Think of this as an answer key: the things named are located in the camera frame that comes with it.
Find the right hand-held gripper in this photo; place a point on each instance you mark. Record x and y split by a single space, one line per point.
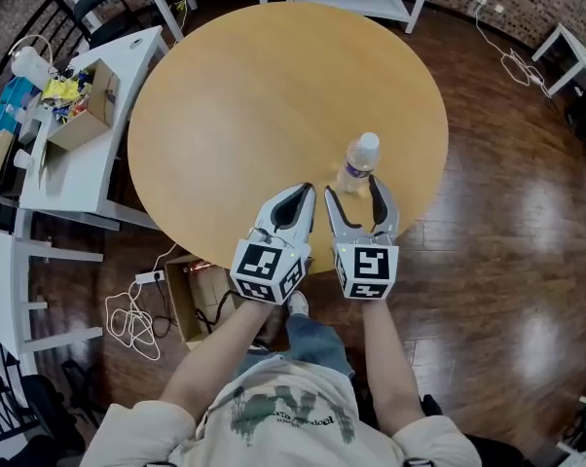
368 270

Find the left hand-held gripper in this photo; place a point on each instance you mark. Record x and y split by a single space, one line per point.
261 265

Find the clear plastic bottle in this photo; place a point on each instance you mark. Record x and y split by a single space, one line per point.
358 161

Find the brown cardboard box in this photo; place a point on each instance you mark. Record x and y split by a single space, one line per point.
186 309

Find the person's left forearm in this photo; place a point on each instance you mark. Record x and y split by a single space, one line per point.
215 358

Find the person's right forearm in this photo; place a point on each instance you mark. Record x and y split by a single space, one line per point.
390 368

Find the blue box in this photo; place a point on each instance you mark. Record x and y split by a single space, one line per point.
10 100

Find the white shoe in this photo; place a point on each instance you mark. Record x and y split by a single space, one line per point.
298 303

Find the round wooden table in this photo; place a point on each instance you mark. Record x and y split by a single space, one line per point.
273 115

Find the blue jeans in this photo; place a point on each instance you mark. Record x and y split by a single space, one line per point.
317 343

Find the white power strip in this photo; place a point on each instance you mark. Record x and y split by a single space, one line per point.
149 276

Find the white desk with grommet hole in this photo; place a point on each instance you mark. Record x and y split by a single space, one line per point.
84 178

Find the cream printed shirt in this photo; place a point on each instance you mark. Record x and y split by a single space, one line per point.
283 436

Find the cardboard carton of snacks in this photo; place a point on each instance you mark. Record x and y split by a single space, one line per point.
86 124

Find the assorted snack packets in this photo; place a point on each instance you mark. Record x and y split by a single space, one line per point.
59 90

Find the small plastic cup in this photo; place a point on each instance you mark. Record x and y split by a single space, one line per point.
24 159

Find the white rack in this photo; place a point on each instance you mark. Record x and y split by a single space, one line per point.
585 431

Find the black metal railing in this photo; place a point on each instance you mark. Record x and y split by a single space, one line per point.
1 406

